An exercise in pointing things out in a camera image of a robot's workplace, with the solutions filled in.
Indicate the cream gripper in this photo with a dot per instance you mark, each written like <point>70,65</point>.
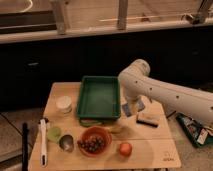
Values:
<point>135,106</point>

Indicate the blue sponge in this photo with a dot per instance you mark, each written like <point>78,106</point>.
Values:
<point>126,110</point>

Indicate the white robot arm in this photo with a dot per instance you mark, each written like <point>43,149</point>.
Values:
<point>194,103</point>

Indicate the green plastic tray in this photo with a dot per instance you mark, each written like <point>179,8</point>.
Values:
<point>99,98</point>

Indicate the black and tan brush block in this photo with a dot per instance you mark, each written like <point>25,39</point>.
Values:
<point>147,119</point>

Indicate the yellow banana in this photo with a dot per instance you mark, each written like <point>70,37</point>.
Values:
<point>115,129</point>

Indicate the wooden folding table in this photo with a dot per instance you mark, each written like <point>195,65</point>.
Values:
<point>151,148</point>

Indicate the red bowl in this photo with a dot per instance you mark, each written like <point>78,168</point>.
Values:
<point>96,131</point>

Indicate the orange fruit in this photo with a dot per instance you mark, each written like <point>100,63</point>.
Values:
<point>125,149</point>

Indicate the green cucumber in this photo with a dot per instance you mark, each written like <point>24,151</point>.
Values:
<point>88,123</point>

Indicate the dark grapes bunch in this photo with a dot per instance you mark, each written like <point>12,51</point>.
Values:
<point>92,144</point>

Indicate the green bin with items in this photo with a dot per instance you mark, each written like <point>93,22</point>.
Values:
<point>192,129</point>

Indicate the white round container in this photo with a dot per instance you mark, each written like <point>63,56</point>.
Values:
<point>64,104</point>

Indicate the metal cup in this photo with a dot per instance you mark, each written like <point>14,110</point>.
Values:
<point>66,143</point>

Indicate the light green cup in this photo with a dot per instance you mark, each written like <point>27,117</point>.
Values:
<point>53,134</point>

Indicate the black pole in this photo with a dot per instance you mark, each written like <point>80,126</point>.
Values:
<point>24,147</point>

